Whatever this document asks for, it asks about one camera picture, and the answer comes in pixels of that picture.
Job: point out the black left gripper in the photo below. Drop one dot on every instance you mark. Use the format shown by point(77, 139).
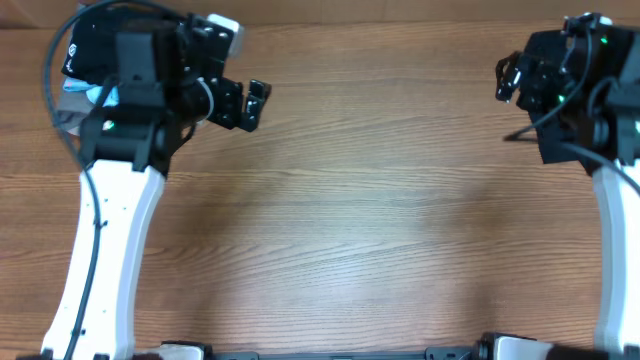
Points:
point(227, 114)

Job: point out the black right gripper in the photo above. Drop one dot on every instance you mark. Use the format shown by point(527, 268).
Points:
point(537, 70)

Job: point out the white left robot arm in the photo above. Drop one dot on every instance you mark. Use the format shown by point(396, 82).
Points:
point(169, 79)

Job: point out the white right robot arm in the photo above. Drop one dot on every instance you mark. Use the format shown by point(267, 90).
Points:
point(600, 131)

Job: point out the light blue folded garment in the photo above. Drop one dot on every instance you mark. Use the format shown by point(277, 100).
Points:
point(91, 91)

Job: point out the black folded shirt on pile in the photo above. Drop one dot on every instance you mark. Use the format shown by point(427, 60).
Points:
point(91, 53)

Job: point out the grey folded garment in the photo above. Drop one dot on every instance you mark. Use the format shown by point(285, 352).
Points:
point(71, 110)

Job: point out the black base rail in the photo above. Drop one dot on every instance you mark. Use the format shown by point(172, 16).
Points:
point(345, 354)

